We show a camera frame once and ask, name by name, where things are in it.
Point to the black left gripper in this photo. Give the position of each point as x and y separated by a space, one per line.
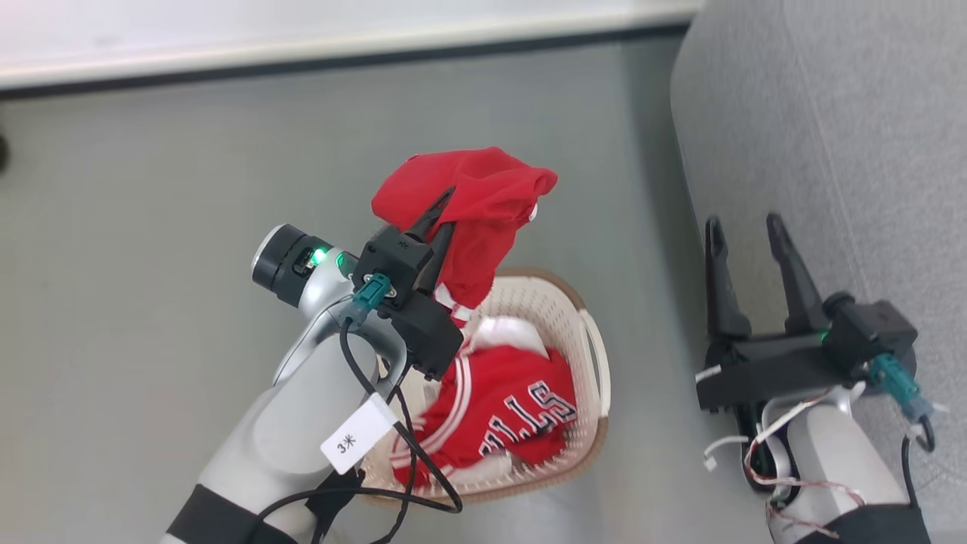
427 336

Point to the grey fabric sofa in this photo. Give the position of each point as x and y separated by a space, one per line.
831 113

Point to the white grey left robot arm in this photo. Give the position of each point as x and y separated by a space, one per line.
287 431

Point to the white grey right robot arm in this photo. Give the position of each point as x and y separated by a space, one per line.
831 453

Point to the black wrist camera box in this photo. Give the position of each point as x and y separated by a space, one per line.
393 261
876 329

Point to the plain red garment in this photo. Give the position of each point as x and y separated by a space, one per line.
483 189

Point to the white garment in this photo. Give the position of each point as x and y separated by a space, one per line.
506 330

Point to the cream woven laundry basket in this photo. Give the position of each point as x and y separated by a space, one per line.
529 298

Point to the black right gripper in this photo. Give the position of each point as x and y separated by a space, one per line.
763 370

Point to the red jersey with black lettering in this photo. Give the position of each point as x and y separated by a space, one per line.
514 378

